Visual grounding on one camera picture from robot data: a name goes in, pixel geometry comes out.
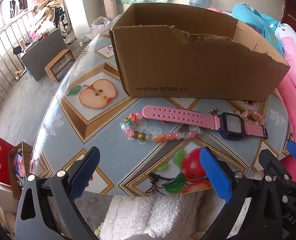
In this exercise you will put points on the grey cabinet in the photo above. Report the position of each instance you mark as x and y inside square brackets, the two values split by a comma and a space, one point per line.
[43, 55]

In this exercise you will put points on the beige clothes pile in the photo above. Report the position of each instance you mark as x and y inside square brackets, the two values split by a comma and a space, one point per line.
[48, 5]

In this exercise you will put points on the brown paper bag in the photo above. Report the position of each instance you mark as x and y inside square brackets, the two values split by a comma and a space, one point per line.
[13, 177]

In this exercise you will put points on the red paper bag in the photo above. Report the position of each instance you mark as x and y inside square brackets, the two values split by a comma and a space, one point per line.
[3, 160]

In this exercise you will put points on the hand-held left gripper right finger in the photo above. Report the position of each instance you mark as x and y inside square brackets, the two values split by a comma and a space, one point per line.
[215, 176]

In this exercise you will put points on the pale cardboard roll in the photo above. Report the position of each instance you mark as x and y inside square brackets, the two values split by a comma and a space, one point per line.
[109, 2]

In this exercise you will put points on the wheelchair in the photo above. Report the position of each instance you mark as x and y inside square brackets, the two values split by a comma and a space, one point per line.
[64, 26]

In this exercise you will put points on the dark hanging jacket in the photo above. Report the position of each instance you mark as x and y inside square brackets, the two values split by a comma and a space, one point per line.
[18, 0]

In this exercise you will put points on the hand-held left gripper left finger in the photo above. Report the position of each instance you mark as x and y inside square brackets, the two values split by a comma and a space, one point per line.
[84, 173]

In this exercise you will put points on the blue patterned quilt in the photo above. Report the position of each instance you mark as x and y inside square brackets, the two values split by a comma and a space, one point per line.
[253, 17]

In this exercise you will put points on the window railing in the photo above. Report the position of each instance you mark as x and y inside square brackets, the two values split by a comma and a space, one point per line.
[3, 42]

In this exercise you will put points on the white fleece clothing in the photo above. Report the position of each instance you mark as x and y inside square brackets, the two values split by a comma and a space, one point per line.
[150, 217]

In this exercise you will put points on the hot pink blanket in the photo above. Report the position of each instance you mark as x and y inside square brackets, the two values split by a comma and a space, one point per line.
[295, 100]

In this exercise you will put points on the gold butterfly charm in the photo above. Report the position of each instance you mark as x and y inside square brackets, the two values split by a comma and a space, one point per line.
[213, 110]

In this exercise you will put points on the beige shoes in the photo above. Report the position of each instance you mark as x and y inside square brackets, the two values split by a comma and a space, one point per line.
[19, 73]

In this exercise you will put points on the white plastic bag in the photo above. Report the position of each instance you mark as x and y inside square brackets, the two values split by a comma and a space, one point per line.
[99, 22]

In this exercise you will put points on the pale pink quilt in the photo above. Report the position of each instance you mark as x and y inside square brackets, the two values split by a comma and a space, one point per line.
[291, 33]

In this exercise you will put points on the brown cardboard box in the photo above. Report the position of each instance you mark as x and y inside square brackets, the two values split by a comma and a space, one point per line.
[188, 67]

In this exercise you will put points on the wooden stool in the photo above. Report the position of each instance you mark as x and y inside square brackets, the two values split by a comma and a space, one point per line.
[60, 56]

